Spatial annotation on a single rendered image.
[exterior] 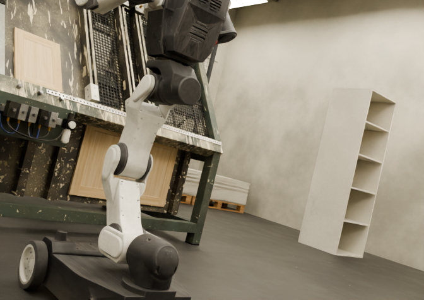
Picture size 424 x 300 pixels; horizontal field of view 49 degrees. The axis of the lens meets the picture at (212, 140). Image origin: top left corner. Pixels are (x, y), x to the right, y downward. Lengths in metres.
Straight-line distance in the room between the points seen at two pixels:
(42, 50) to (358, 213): 4.57
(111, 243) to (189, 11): 0.96
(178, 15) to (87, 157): 1.80
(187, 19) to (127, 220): 0.85
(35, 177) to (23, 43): 0.87
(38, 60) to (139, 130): 1.34
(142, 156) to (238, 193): 6.38
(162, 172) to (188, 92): 2.12
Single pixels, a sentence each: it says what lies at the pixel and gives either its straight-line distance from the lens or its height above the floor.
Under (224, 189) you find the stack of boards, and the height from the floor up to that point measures 0.35.
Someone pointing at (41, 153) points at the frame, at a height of 0.49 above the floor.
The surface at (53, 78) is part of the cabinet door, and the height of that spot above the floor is 0.99.
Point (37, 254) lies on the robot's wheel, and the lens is 2.06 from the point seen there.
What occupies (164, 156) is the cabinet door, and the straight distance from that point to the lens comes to 3.89.
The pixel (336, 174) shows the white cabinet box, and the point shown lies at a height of 0.95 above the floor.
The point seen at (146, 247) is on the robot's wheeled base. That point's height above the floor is 0.32.
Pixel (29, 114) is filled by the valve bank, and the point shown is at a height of 0.72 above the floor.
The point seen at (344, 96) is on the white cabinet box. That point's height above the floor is 1.93.
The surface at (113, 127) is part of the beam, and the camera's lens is 3.31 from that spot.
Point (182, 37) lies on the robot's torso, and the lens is 1.89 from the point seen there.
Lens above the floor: 0.67
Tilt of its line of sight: 3 degrees up
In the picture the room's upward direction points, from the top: 14 degrees clockwise
